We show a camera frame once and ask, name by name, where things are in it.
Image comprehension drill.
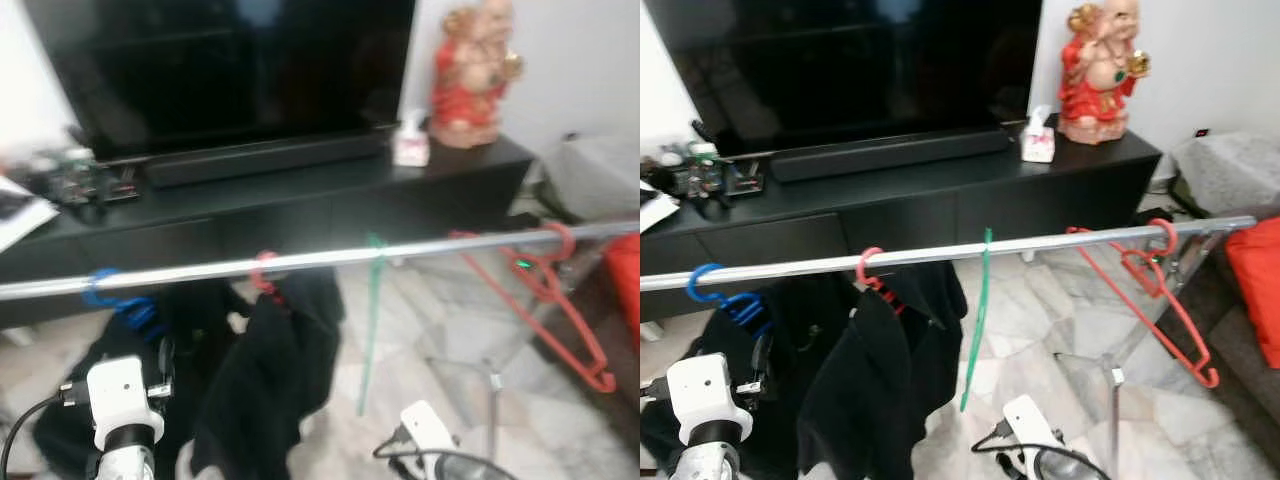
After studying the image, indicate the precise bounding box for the black garment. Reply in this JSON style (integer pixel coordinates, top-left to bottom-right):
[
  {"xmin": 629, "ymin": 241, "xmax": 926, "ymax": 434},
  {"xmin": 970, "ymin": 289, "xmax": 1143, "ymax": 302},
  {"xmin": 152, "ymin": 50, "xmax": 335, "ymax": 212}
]
[
  {"xmin": 190, "ymin": 268, "xmax": 346, "ymax": 480},
  {"xmin": 35, "ymin": 280, "xmax": 256, "ymax": 471},
  {"xmin": 800, "ymin": 262, "xmax": 969, "ymax": 480},
  {"xmin": 640, "ymin": 285, "xmax": 871, "ymax": 471}
]

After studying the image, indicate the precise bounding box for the blue plastic hanger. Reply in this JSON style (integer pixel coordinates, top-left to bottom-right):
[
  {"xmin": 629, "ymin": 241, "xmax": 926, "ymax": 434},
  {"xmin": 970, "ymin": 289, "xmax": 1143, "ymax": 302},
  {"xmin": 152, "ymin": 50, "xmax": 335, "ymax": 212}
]
[
  {"xmin": 82, "ymin": 268, "xmax": 171, "ymax": 341},
  {"xmin": 686, "ymin": 262, "xmax": 776, "ymax": 341}
]

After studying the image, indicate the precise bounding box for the green plastic hanger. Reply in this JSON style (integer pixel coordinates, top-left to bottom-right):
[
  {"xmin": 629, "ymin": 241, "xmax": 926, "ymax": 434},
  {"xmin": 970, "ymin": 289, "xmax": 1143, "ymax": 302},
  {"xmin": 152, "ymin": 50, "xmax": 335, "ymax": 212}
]
[
  {"xmin": 357, "ymin": 233, "xmax": 389, "ymax": 418},
  {"xmin": 960, "ymin": 228, "xmax": 994, "ymax": 413}
]

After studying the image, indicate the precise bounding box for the pink plastic hanger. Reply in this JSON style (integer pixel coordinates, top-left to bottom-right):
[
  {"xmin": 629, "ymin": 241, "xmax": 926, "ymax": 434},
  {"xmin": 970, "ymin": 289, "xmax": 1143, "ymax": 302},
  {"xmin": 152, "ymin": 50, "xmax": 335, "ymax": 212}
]
[
  {"xmin": 250, "ymin": 250, "xmax": 291, "ymax": 311},
  {"xmin": 856, "ymin": 246, "xmax": 906, "ymax": 316}
]

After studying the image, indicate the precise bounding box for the red plastic hanger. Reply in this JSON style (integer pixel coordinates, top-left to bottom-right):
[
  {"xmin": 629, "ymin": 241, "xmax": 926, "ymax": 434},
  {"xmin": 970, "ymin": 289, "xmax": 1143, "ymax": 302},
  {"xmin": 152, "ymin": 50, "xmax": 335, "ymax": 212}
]
[
  {"xmin": 448, "ymin": 222, "xmax": 618, "ymax": 394},
  {"xmin": 1066, "ymin": 218, "xmax": 1221, "ymax": 389}
]

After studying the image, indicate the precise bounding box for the red cushion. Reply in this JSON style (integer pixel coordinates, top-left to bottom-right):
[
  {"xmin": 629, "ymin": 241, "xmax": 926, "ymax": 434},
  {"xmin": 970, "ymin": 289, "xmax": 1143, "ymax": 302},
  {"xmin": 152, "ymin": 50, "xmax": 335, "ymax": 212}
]
[
  {"xmin": 1225, "ymin": 217, "xmax": 1280, "ymax": 369},
  {"xmin": 603, "ymin": 235, "xmax": 641, "ymax": 341}
]

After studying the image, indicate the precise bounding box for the silver clothes rack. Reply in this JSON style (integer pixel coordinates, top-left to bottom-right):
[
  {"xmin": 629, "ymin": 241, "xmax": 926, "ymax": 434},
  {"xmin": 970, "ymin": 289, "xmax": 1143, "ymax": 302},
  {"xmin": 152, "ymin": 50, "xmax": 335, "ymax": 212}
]
[
  {"xmin": 640, "ymin": 215, "xmax": 1261, "ymax": 480},
  {"xmin": 0, "ymin": 220, "xmax": 641, "ymax": 471}
]

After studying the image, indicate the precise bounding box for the white paper sheet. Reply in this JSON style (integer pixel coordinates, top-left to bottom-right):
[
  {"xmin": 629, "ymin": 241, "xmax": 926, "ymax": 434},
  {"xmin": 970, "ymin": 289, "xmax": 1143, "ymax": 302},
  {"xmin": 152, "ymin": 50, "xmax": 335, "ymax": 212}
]
[
  {"xmin": 0, "ymin": 178, "xmax": 59, "ymax": 251},
  {"xmin": 640, "ymin": 190, "xmax": 683, "ymax": 233}
]

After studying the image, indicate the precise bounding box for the black green electronics kit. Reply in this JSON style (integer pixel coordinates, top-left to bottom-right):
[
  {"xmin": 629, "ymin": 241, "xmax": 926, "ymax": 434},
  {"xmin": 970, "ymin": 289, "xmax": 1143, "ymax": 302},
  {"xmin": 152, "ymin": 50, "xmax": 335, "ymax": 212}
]
[
  {"xmin": 30, "ymin": 148, "xmax": 141, "ymax": 206},
  {"xmin": 655, "ymin": 142, "xmax": 766, "ymax": 206}
]

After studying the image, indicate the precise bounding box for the black TV cabinet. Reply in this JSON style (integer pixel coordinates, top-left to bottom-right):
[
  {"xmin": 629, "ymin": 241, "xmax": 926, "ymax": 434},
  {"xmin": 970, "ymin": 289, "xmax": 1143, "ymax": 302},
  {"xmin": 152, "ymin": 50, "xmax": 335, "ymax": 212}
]
[
  {"xmin": 640, "ymin": 128, "xmax": 1163, "ymax": 323},
  {"xmin": 0, "ymin": 135, "xmax": 536, "ymax": 331}
]

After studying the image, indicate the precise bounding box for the black soundbar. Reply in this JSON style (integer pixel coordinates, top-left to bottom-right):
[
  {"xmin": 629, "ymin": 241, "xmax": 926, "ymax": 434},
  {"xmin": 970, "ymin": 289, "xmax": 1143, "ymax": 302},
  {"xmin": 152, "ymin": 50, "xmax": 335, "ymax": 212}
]
[
  {"xmin": 145, "ymin": 132, "xmax": 391, "ymax": 188},
  {"xmin": 770, "ymin": 127, "xmax": 1013, "ymax": 183}
]

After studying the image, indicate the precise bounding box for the grey blanket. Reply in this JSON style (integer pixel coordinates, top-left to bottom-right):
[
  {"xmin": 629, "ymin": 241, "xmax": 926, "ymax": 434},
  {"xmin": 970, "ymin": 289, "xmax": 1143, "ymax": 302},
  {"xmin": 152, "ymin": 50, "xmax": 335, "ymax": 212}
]
[
  {"xmin": 545, "ymin": 135, "xmax": 641, "ymax": 221},
  {"xmin": 1170, "ymin": 130, "xmax": 1280, "ymax": 216}
]

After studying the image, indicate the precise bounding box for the black flat television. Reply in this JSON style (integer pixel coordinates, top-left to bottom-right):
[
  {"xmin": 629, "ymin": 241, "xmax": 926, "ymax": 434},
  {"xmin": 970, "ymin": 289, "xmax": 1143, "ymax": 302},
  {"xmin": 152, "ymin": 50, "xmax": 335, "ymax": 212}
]
[
  {"xmin": 672, "ymin": 0, "xmax": 1043, "ymax": 156},
  {"xmin": 22, "ymin": 0, "xmax": 416, "ymax": 156}
]

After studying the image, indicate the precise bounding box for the white pink tissue box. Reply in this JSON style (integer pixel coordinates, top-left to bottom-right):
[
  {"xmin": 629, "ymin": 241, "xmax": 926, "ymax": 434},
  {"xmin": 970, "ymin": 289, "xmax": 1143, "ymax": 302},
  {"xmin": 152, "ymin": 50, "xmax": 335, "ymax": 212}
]
[
  {"xmin": 392, "ymin": 108, "xmax": 431, "ymax": 167},
  {"xmin": 1020, "ymin": 105, "xmax": 1058, "ymax": 164}
]

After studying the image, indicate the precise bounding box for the red laughing Buddha statue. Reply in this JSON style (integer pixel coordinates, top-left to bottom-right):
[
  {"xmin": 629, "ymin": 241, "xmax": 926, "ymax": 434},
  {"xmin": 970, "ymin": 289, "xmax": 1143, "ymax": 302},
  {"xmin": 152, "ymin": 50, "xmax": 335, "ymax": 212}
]
[
  {"xmin": 430, "ymin": 0, "xmax": 523, "ymax": 149},
  {"xmin": 1057, "ymin": 0, "xmax": 1151, "ymax": 146}
]

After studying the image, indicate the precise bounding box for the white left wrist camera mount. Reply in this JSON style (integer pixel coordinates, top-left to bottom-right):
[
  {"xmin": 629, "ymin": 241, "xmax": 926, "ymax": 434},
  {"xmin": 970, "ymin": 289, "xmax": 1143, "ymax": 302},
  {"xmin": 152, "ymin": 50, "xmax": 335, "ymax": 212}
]
[
  {"xmin": 665, "ymin": 352, "xmax": 776, "ymax": 446},
  {"xmin": 60, "ymin": 355, "xmax": 176, "ymax": 451}
]

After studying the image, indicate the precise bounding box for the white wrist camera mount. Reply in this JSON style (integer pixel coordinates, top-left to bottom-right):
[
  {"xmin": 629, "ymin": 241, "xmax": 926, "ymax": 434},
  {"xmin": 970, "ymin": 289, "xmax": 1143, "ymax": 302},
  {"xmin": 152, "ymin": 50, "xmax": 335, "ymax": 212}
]
[
  {"xmin": 60, "ymin": 355, "xmax": 176, "ymax": 451},
  {"xmin": 665, "ymin": 352, "xmax": 776, "ymax": 446},
  {"xmin": 1000, "ymin": 395, "xmax": 1066, "ymax": 456},
  {"xmin": 400, "ymin": 400, "xmax": 461, "ymax": 456}
]

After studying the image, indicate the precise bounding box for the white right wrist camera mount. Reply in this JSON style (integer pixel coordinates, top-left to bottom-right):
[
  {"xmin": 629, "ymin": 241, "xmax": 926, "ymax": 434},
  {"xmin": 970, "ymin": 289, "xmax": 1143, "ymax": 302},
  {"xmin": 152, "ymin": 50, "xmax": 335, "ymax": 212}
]
[
  {"xmin": 1000, "ymin": 395, "xmax": 1066, "ymax": 456},
  {"xmin": 400, "ymin": 400, "xmax": 461, "ymax": 456}
]

